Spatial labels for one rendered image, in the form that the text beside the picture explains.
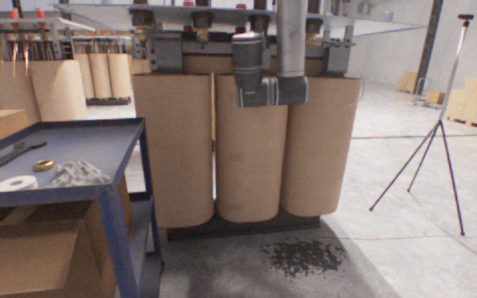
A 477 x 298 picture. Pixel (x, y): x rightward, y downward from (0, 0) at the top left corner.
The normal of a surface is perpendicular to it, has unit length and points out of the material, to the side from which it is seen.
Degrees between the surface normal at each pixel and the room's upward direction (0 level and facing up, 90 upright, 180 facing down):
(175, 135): 90
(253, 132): 90
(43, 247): 26
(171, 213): 90
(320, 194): 90
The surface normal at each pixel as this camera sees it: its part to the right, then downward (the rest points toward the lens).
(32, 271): 0.12, -0.69
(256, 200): 0.15, 0.34
